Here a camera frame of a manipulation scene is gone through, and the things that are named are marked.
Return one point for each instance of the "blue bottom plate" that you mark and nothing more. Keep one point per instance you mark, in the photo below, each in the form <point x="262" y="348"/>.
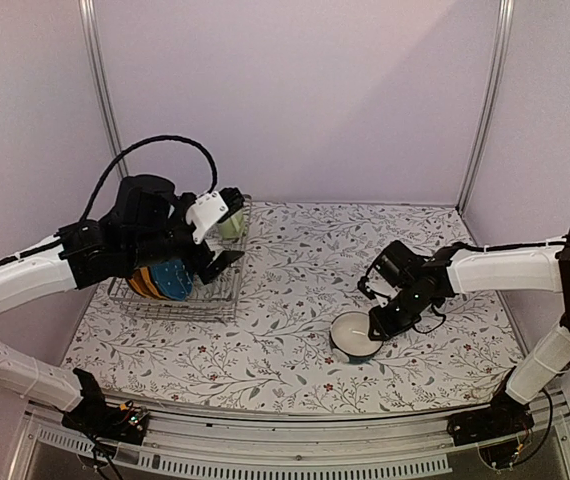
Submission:
<point x="173" y="280"/>

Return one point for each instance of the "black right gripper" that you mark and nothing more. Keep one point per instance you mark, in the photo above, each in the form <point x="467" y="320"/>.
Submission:
<point x="381" y="334"/>

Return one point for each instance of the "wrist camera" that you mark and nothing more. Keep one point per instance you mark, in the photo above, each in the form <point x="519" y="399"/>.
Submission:
<point x="368" y="288"/>
<point x="211" y="209"/>

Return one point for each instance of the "aluminium frame post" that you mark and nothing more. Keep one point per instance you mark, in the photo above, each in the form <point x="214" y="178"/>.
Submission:
<point x="497" y="65"/>
<point x="89" y="24"/>

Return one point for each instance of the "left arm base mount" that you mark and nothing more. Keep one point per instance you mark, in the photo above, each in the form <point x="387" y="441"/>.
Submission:
<point x="95" y="418"/>

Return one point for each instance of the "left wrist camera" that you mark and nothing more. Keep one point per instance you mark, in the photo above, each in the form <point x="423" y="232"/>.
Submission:
<point x="211" y="209"/>

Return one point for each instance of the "wire dish rack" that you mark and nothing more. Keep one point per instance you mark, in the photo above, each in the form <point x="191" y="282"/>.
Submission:
<point x="215" y="302"/>

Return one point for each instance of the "white inside dark bowl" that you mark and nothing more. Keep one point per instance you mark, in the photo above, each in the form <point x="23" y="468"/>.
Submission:
<point x="349" y="339"/>

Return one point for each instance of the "right aluminium frame post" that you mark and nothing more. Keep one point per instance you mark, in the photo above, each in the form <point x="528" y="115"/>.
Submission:
<point x="497" y="65"/>

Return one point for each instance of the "pale green mug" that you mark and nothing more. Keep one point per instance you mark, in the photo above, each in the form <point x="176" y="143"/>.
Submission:
<point x="233" y="227"/>

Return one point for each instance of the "left aluminium frame post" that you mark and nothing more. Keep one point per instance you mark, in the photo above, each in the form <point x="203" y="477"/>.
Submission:
<point x="89" y="24"/>

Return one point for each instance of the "aluminium front rail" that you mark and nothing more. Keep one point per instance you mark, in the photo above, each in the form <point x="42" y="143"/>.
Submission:
<point x="196" y="442"/>

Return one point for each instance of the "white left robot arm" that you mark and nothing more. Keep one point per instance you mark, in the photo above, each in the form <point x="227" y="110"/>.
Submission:
<point x="63" y="262"/>

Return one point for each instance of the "mustard yellow plate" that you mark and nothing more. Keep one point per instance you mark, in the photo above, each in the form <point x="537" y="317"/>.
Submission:
<point x="146" y="283"/>
<point x="137" y="284"/>

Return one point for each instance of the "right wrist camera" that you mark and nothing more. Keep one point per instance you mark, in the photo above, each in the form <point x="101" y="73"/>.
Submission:
<point x="368" y="288"/>

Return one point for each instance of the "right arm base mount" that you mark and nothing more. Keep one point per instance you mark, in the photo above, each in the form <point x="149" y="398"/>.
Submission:
<point x="504" y="425"/>

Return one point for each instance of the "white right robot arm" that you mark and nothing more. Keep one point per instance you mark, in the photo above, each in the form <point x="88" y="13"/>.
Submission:
<point x="535" y="276"/>

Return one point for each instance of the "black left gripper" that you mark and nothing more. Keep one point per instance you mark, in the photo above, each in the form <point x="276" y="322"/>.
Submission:
<point x="198" y="264"/>

